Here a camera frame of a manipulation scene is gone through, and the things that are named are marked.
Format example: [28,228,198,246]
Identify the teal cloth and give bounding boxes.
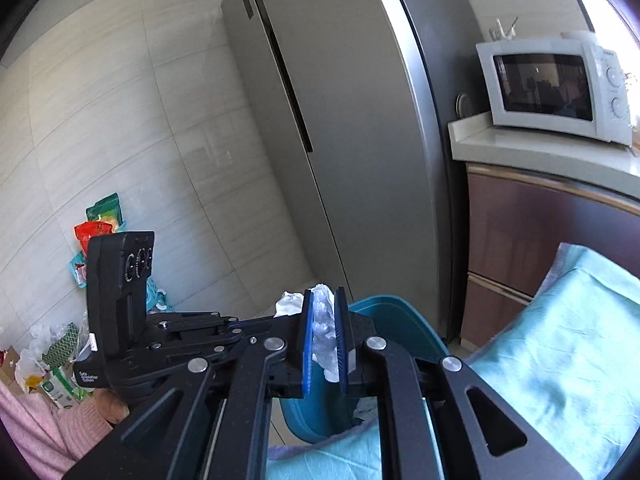
[267,245,640,480]

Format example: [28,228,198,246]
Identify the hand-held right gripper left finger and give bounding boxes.
[65,291,315,480]

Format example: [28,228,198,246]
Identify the white tissue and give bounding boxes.
[274,291,305,318]

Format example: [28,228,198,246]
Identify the green mesh bag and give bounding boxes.
[42,323,81,372]

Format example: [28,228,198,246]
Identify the white plastic wrap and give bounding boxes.
[310,283,341,382]

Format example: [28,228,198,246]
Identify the teal patterned bag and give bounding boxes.
[145,280,174,314]

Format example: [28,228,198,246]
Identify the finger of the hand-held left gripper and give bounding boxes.
[160,311,275,334]
[150,332,252,362]

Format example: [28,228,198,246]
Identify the person's pink sleeved left forearm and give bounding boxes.
[0,385,117,480]

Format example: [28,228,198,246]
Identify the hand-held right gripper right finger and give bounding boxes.
[335,287,596,480]

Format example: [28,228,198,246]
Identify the white microwave oven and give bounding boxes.
[476,35,635,147]

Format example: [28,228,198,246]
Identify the white items on microwave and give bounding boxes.
[489,16,519,42]

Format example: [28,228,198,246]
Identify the grey refrigerator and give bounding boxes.
[221,0,468,343]

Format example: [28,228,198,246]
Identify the teal plastic bin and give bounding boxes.
[279,296,449,444]

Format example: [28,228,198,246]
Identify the green white packet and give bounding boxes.
[42,369,94,409]

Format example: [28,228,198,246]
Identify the grey purple cloth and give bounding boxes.
[530,242,581,301]

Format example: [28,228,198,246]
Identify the green snack packet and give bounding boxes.
[86,193,126,227]

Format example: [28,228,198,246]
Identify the red snack packet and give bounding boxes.
[75,221,119,252]

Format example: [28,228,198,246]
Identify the teal snack packet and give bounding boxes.
[69,251,92,289]

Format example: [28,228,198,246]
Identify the cardboard box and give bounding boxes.
[0,347,22,387]

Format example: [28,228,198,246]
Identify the person's left hand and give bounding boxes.
[95,391,131,423]

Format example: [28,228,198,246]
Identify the brown kitchen counter cabinet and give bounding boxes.
[447,111,640,351]

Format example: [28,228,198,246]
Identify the bags of groceries on floor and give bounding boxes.
[15,322,83,396]

